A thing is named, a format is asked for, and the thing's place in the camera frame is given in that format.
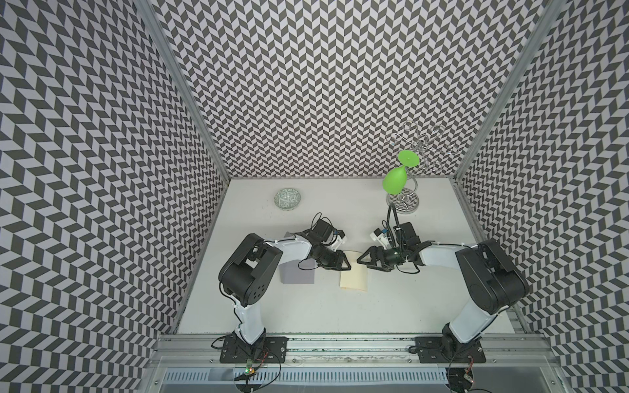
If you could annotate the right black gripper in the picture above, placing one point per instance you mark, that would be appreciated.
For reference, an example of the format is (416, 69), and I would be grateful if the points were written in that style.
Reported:
(373, 264)

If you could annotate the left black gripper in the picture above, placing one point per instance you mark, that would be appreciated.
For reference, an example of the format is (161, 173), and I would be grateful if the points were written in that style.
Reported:
(337, 262)

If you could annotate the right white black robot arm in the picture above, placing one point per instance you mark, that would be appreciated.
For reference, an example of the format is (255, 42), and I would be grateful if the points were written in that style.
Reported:
(493, 281)

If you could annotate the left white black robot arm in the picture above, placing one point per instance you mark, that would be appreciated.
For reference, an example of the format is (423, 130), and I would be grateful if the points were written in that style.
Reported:
(247, 274)

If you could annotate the green plastic wine glass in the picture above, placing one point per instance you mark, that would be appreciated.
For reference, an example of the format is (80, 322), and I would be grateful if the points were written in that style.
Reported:
(396, 179)

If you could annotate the small patterned ceramic dish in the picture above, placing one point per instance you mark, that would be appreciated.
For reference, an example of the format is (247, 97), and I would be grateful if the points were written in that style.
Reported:
(287, 199)

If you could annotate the left small circuit board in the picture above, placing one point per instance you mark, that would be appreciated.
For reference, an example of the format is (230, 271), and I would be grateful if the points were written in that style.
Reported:
(248, 375)

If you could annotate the small circuit board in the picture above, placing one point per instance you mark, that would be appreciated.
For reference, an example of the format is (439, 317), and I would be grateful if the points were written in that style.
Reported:
(248, 375)
(460, 380)

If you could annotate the right small circuit board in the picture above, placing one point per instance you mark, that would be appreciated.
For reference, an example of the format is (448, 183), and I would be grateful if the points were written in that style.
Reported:
(460, 380)

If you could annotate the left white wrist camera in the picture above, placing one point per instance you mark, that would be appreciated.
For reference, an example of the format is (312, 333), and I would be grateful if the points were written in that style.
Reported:
(339, 240)

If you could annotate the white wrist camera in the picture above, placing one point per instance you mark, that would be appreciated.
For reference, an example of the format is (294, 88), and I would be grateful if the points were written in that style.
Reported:
(339, 240)
(381, 236)

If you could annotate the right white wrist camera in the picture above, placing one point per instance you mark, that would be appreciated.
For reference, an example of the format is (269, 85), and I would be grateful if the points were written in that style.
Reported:
(381, 236)

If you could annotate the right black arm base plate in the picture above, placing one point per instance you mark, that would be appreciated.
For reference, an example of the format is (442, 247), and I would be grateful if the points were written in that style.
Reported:
(441, 350)

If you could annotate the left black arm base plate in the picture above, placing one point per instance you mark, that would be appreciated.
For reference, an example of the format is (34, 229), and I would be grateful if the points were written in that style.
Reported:
(253, 350)

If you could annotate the aluminium front rail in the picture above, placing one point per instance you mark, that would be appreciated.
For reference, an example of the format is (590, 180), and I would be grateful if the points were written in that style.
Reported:
(497, 350)

